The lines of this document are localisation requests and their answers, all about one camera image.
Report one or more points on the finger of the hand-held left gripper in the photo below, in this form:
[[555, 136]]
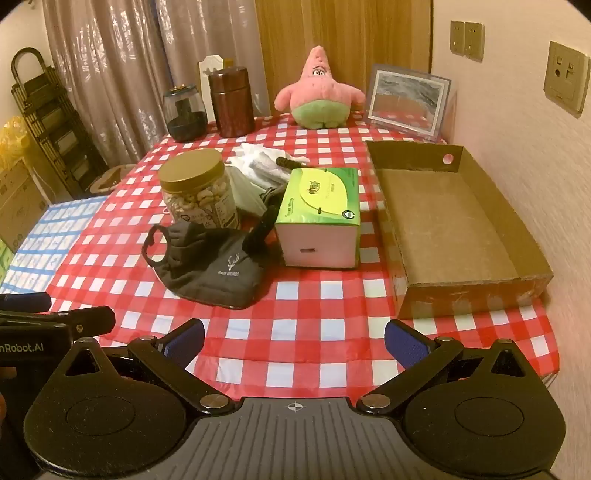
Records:
[[27, 302], [92, 323]]

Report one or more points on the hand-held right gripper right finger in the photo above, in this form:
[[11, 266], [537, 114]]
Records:
[[406, 344]]

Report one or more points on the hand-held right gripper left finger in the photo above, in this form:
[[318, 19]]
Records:
[[184, 344]]

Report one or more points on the black face mask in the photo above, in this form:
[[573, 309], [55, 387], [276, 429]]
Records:
[[217, 272]]

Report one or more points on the brown cardboard box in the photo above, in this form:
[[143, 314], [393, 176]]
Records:
[[443, 221]]

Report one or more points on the clear plastic bag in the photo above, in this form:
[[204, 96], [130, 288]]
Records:
[[274, 170]]

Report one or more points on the blue white checkered cloth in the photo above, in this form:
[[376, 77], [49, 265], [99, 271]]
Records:
[[51, 240]]

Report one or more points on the red checkered tablecloth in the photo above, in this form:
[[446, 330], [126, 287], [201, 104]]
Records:
[[323, 300]]

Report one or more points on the cardboard carton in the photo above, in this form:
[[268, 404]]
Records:
[[18, 203]]

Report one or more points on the woven basket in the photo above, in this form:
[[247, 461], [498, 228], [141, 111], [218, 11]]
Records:
[[111, 177]]

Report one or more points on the yellow plastic bag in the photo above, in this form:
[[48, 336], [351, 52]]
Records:
[[14, 138]]

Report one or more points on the green tissue box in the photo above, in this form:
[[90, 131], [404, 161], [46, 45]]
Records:
[[318, 203]]

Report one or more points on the black folding rack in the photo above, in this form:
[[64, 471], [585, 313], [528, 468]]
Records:
[[51, 120]]

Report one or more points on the black-lidded glass jar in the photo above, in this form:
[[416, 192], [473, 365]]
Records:
[[184, 115]]

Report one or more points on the dark wooden canister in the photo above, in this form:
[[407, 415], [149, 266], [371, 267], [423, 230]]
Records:
[[231, 106]]

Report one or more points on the beige patterned curtain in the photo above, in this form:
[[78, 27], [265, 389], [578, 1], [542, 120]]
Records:
[[115, 69]]

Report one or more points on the pink starfish plush toy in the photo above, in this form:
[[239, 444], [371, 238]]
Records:
[[318, 92]]

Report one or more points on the white wooden chair back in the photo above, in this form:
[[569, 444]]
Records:
[[205, 62]]

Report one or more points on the clear acrylic picture frame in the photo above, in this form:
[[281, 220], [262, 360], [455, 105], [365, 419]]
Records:
[[406, 99]]

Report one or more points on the beige wall switch plate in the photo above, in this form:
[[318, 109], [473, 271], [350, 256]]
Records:
[[474, 40], [457, 37]]

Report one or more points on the beige wall socket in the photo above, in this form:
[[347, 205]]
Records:
[[565, 76]]

